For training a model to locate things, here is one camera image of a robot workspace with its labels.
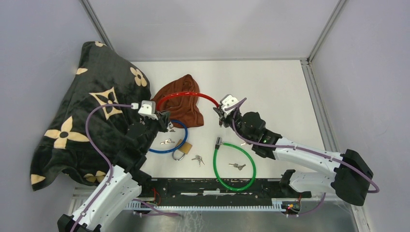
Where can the aluminium frame right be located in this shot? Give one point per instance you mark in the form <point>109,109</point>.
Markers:
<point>358,218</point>

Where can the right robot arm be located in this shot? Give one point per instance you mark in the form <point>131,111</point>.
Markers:
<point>346,175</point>

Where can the brown cloth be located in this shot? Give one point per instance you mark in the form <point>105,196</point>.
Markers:
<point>183,109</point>

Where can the green cable lock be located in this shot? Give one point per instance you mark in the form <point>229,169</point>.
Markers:
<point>218,143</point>

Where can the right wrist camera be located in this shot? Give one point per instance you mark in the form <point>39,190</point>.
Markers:
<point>228,102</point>

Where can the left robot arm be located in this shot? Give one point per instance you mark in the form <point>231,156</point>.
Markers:
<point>123,181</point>

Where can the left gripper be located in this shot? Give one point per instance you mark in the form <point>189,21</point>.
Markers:
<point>163,120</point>

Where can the large brass padlock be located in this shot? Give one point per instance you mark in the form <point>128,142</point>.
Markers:
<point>183,149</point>

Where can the red cable lock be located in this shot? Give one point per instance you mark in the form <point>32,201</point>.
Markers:
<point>185,93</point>

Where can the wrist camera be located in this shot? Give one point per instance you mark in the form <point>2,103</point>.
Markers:
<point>148,109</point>
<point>228,102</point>

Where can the black floral blanket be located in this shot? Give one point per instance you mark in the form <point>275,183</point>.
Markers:
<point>90,125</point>

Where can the blue lock key bunch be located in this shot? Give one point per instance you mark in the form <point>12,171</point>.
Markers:
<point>167,141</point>

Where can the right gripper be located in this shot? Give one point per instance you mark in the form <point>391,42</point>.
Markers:
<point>225,119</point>

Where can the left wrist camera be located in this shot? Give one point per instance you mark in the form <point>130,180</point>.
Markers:
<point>148,109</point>

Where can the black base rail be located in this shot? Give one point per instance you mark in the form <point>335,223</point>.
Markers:
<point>210,192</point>

